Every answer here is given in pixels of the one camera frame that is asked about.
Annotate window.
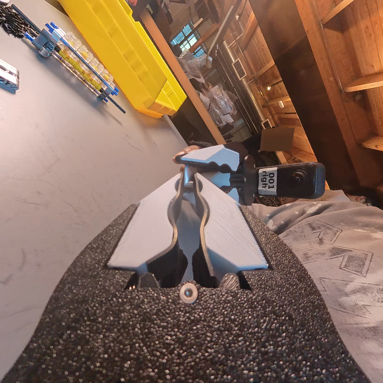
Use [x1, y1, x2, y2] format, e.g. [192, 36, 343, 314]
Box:
[170, 23, 204, 58]

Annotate pile of black pins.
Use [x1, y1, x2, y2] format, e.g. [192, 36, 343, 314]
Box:
[0, 4, 41, 38]

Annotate person's right hand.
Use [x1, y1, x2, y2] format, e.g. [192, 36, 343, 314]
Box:
[172, 145, 200, 164]

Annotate wooden workbench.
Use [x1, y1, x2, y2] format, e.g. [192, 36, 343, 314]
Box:
[141, 12, 228, 145]

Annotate heap of clear plastic bags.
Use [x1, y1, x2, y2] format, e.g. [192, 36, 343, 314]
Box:
[179, 49, 250, 142]

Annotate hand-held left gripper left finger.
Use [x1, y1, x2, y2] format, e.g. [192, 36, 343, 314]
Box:
[107, 173, 184, 273]

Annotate silver ventilation duct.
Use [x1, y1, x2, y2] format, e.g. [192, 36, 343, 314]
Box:
[214, 39, 280, 133]

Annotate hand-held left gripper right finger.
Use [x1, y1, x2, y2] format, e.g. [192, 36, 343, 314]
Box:
[193, 173, 269, 274]

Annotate grey desk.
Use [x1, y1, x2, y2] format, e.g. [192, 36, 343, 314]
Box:
[0, 0, 226, 371]

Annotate yellow plastic bin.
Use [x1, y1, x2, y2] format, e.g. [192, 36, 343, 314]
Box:
[132, 99, 172, 119]
[58, 0, 187, 115]

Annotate clear cylinder engine assembly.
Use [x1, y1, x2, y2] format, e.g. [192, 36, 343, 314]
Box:
[24, 22, 126, 114]

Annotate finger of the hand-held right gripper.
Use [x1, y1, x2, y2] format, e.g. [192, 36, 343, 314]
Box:
[179, 144, 241, 175]
[206, 171, 240, 206]

